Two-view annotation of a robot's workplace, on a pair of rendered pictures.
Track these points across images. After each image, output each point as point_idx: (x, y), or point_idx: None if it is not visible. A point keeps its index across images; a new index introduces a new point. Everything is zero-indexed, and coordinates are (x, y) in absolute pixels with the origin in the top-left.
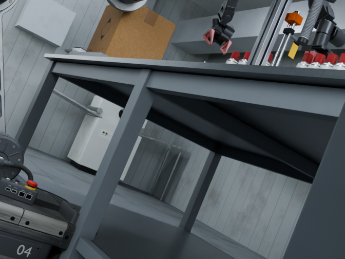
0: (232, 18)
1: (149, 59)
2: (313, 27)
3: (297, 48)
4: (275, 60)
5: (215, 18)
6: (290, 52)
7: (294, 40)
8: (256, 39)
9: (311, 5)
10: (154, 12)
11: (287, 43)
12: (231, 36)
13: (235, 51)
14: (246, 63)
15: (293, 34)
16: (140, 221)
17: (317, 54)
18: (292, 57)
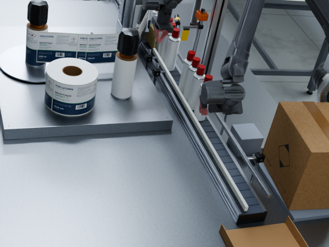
0: (221, 67)
1: (271, 97)
2: (171, 8)
3: (182, 31)
4: (194, 48)
5: (242, 86)
6: (186, 37)
7: (189, 28)
8: (217, 44)
9: (202, 0)
10: (306, 101)
11: (196, 33)
12: (200, 92)
13: (211, 75)
14: (212, 62)
15: (196, 24)
16: None
17: (176, 25)
18: (182, 39)
